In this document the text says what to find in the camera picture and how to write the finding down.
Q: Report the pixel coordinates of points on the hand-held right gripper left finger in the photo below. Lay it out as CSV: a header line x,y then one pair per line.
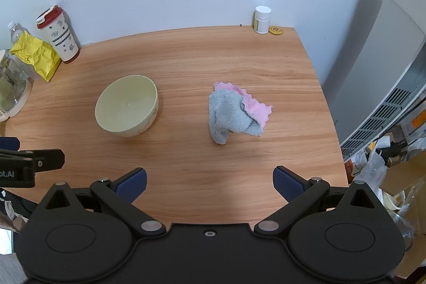
x,y
133,187

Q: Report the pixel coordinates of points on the clear plastic water bottle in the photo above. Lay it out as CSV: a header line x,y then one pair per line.
x,y
16,31

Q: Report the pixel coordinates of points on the pale green bowl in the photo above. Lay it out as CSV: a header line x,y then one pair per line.
x,y
128,107

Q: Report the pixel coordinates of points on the grey and pink cloth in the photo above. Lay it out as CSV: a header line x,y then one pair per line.
x,y
229,114

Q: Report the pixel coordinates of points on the white appliance with vent grille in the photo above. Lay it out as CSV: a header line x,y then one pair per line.
x,y
389,71

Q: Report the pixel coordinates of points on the crumpled yellow bag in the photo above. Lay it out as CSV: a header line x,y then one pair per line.
x,y
36,54

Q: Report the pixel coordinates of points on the small yellow round disc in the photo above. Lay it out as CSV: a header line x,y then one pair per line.
x,y
276,30

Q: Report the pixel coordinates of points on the white pill bottle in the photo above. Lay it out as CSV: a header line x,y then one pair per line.
x,y
262,20

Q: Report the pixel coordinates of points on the white tumbler with red lid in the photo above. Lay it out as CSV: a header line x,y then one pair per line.
x,y
60,34

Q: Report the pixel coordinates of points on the clear plastic bag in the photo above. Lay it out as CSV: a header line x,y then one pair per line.
x,y
371,167

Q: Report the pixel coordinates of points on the brown cardboard box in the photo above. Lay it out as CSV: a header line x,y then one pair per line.
x,y
407,191

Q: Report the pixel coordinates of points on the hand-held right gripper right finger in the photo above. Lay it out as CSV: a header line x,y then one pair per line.
x,y
287,187

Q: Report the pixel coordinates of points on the clear glass jar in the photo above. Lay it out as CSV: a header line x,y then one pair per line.
x,y
11,87

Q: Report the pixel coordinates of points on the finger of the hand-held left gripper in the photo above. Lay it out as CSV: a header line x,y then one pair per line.
x,y
46,159
8,143

